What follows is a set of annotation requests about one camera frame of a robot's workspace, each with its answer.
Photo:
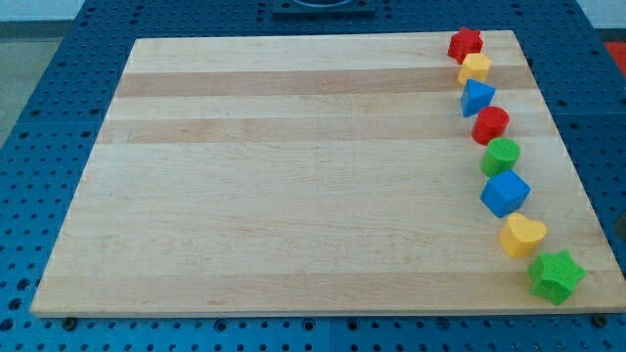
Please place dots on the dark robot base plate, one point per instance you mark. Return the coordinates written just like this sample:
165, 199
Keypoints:
305, 8

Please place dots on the green cylinder block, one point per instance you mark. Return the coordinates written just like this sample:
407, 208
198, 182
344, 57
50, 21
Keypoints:
501, 154

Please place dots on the red star block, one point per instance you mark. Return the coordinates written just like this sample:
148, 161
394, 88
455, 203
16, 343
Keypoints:
465, 41

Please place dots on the blue cube block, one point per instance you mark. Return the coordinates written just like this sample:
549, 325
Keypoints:
505, 193

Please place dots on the wooden board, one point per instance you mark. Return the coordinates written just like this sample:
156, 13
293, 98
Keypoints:
314, 176

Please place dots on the yellow heart block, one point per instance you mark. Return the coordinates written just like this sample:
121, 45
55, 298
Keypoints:
520, 236

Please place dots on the green star block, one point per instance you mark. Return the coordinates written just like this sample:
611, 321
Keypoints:
555, 276

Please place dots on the red cylinder block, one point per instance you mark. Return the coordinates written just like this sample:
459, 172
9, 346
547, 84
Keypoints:
490, 123

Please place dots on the blue triangle block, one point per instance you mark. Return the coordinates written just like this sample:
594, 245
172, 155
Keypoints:
476, 96

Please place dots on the yellow hexagon block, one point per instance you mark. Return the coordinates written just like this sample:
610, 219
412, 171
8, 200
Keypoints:
475, 66

